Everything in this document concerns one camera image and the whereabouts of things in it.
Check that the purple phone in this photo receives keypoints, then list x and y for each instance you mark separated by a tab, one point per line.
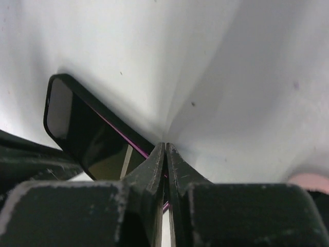
90	133

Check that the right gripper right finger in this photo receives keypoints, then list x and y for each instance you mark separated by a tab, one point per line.
203	213

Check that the pink phone case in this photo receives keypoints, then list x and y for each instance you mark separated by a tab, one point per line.
311	182

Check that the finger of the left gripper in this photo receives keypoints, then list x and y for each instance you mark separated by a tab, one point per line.
24	160

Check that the black phone case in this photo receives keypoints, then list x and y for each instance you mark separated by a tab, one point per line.
77	92

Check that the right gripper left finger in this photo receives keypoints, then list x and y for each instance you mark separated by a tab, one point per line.
102	213

